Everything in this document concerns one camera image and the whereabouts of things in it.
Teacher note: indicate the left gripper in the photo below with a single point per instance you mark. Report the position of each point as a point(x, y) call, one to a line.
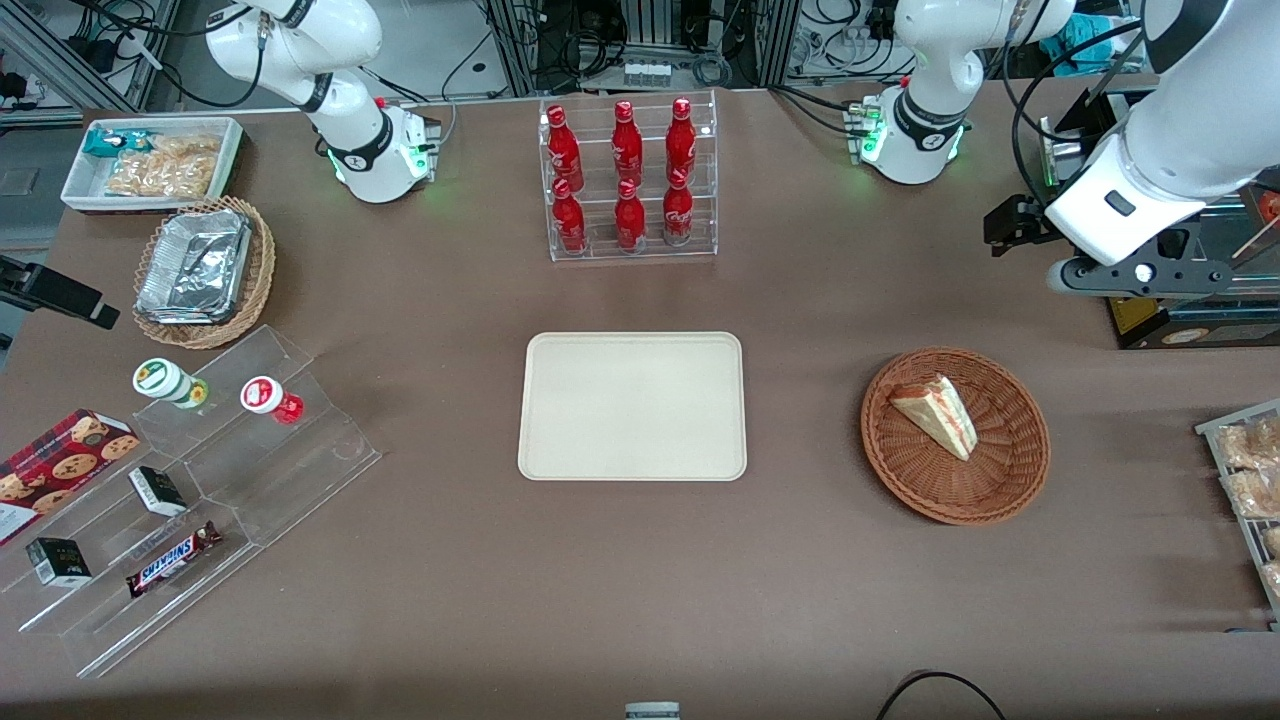
point(1027, 220)

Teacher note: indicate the triangular sandwich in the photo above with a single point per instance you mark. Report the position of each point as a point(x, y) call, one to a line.
point(935, 412)

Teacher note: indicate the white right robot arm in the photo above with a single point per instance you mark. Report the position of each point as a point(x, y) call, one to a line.
point(300, 40)

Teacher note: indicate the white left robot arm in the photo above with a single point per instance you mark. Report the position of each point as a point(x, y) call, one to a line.
point(940, 40)

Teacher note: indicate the aluminium foil tray stack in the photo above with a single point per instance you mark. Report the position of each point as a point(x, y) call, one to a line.
point(195, 265)

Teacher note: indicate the light wicker basket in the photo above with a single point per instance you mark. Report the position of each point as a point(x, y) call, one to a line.
point(262, 270)

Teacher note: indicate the brown wicker basket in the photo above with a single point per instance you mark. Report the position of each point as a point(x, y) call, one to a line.
point(1005, 470)

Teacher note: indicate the grey pastry tray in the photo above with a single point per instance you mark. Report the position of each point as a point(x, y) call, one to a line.
point(1235, 505)

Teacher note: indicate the beige plastic tray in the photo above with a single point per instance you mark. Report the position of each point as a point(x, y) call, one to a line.
point(632, 405)

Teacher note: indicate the white rectangular snack bin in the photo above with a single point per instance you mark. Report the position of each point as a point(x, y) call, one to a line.
point(80, 190)

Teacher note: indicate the green lid yogurt cup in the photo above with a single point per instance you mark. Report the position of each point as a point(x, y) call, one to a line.
point(165, 380)

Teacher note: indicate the clear bag of crackers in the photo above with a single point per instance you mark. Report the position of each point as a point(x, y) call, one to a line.
point(188, 145)
point(160, 178)

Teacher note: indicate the teal snack packet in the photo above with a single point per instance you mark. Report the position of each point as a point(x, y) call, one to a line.
point(110, 143)

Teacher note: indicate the red tartan cookie box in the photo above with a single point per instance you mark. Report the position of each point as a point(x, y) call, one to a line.
point(60, 465)

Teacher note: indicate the teal cloth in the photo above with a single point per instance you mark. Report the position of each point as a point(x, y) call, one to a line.
point(1085, 38)

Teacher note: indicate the small black box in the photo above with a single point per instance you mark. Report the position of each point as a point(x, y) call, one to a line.
point(58, 562)
point(158, 490)

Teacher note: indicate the red lid yogurt cup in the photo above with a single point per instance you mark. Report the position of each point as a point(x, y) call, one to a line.
point(265, 395)

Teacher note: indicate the wrapped pastry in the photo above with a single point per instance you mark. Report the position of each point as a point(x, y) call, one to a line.
point(1255, 493)
point(1252, 445)

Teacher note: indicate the snickers chocolate bar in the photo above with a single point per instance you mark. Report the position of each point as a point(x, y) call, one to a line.
point(172, 560)

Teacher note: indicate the clear acrylic step stand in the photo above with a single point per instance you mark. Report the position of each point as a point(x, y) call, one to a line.
point(300, 465)
point(100, 620)

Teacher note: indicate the clear acrylic bottle rack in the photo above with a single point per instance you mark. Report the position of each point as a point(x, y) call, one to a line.
point(705, 215)

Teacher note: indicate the red cola bottle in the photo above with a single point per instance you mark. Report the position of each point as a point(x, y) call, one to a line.
point(627, 145)
point(570, 220)
point(630, 218)
point(678, 212)
point(681, 142)
point(565, 150)

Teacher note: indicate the grey striped object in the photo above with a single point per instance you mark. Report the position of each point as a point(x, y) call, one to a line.
point(652, 712)

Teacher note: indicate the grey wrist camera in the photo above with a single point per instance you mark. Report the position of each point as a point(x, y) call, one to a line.
point(1075, 277)

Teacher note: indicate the aluminium frame rack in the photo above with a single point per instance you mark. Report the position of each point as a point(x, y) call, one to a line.
point(640, 20)

